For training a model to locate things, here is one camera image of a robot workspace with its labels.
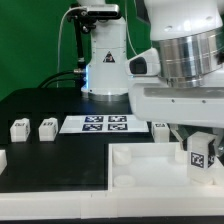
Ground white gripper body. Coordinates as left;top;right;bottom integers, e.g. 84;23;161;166
129;68;224;128

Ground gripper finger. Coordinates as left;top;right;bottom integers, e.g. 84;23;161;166
170;124;185;149
213;128;224;157

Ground white square tabletop tray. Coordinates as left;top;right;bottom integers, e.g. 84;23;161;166
108;142;224;198

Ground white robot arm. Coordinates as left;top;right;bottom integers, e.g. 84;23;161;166
78;0;224;129

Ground white sheet with markers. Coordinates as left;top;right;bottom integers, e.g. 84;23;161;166
60;115;148;134

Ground white left fence block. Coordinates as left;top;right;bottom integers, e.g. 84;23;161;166
0;150;7;175

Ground black camera stand pole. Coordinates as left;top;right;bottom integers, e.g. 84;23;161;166
73;16;86;88

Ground black cables at base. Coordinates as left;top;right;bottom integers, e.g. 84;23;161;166
37;68;88;90

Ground white front fence rail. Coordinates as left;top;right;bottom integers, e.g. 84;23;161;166
0;186;224;220

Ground black camera on mount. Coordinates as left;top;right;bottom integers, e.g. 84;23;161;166
67;4;121;34

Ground grey cable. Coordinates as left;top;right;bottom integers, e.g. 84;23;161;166
55;5;81;89

